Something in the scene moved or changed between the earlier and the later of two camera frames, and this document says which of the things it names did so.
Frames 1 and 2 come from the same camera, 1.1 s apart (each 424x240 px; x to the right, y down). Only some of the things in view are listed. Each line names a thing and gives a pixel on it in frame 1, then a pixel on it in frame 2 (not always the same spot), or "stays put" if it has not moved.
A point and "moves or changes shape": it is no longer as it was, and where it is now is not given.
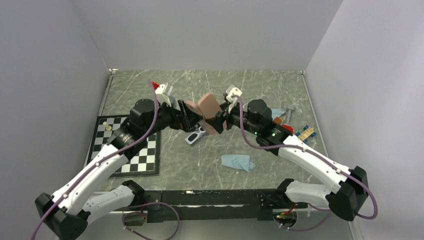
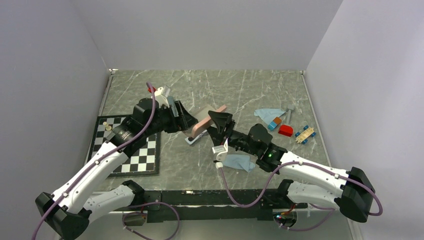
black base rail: (172, 206) stays put
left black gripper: (178, 122) stays put
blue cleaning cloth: (239, 161) stays put
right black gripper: (217, 123) -> (222, 120)
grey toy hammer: (290, 108) stays put
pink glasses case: (209, 107) moves or changes shape
